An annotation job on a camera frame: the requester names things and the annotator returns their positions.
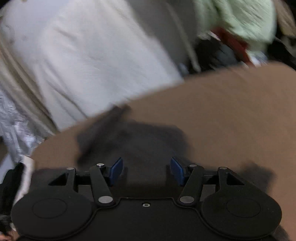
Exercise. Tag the crumpled silver foil sheet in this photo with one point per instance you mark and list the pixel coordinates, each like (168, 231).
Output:
(13, 129)

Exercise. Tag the beige curtain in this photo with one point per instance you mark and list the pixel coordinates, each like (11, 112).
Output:
(23, 92)

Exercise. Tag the white hanging cloth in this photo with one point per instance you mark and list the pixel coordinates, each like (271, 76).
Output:
(92, 58)

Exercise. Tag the light green printed cloth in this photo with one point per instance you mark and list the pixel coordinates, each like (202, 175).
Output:
(235, 18)

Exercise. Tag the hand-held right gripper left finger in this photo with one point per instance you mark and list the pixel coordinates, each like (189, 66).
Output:
(116, 170)

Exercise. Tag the folded black garment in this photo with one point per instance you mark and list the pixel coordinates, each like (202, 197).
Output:
(11, 185)

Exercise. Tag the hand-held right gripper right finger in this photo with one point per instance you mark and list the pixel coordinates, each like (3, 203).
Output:
(177, 171)

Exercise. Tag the red cloth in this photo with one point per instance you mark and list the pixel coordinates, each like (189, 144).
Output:
(231, 44)

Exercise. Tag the grey cloth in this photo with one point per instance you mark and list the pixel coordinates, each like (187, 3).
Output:
(161, 27)

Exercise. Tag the dark cloth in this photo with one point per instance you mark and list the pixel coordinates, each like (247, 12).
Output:
(215, 58)

